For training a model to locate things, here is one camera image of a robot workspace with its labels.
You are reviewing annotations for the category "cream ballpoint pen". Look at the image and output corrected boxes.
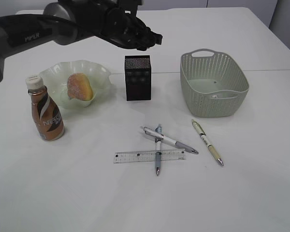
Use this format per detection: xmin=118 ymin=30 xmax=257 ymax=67
xmin=191 ymin=119 xmax=224 ymax=167

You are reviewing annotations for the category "brown coffee bottle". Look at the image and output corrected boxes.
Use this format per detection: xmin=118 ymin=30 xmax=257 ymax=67
xmin=25 ymin=75 xmax=65 ymax=141

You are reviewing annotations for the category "black mesh pen holder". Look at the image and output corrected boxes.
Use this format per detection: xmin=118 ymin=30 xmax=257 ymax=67
xmin=125 ymin=55 xmax=152 ymax=101

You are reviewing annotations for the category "green plastic woven basket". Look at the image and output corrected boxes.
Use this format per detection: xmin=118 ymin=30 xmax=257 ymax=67
xmin=180 ymin=48 xmax=249 ymax=117

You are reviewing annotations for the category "yellow bread roll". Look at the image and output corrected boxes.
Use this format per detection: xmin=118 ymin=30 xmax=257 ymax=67
xmin=67 ymin=73 xmax=93 ymax=101

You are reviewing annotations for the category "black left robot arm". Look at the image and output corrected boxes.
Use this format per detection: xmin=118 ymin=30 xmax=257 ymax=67
xmin=0 ymin=0 xmax=162 ymax=82

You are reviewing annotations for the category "white grey ballpoint pen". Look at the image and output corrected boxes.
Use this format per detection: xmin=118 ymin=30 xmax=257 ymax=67
xmin=141 ymin=125 xmax=199 ymax=154

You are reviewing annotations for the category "blue patterned pen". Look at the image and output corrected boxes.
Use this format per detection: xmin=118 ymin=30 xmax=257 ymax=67
xmin=155 ymin=138 xmax=161 ymax=176

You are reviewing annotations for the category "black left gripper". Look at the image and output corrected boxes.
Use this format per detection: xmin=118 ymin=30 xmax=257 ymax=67
xmin=94 ymin=0 xmax=163 ymax=51

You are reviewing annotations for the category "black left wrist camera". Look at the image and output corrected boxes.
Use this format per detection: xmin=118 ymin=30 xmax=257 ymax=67
xmin=117 ymin=0 xmax=143 ymax=16

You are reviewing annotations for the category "frosted green wavy plate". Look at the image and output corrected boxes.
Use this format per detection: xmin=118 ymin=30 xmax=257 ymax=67
xmin=39 ymin=60 xmax=111 ymax=109

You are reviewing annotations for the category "clear plastic ruler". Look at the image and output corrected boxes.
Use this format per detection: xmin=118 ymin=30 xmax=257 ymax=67
xmin=114 ymin=149 xmax=186 ymax=164

